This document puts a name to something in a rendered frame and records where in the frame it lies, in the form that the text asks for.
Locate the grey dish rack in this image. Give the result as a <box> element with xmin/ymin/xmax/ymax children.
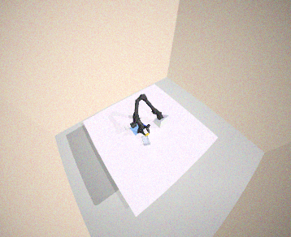
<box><xmin>142</xmin><ymin>136</ymin><xmax>150</xmax><ymax>146</ymax></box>

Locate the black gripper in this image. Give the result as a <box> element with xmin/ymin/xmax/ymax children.
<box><xmin>137</xmin><ymin>123</ymin><xmax>150</xmax><ymax>135</ymax></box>

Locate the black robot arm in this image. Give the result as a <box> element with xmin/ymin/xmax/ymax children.
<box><xmin>130</xmin><ymin>93</ymin><xmax>164</xmax><ymax>132</ymax></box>

